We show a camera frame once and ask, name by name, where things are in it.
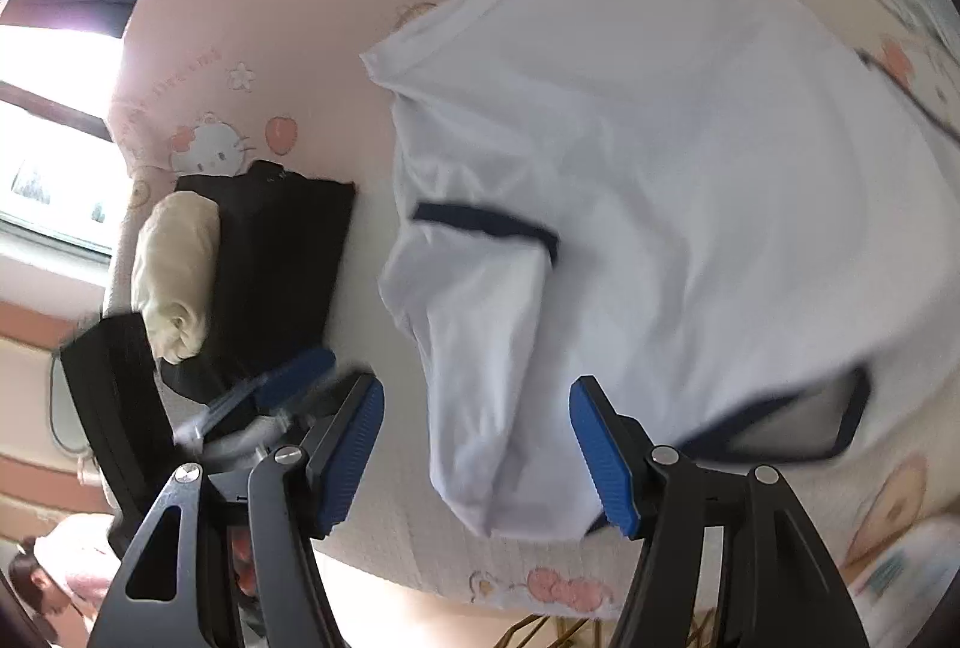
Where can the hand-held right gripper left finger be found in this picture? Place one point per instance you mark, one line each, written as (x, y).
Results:
(351, 457)

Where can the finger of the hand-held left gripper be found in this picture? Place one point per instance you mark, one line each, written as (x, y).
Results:
(296, 378)

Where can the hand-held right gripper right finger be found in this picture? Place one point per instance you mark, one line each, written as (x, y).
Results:
(604, 460)

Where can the white navy trimmed t-shirt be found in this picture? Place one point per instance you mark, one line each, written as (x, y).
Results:
(675, 130)

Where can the black folded garment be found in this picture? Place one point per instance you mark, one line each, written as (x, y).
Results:
(277, 258)

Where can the black flat bag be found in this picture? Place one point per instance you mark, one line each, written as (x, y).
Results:
(112, 393)

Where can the cream folded cloth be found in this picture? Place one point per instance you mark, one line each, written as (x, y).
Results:
(176, 273)

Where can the person's fleece pajama top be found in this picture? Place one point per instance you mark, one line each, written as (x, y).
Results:
(79, 558)

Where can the person's head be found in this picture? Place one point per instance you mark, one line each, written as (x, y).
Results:
(34, 588)

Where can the window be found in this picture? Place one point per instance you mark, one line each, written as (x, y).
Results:
(45, 93)

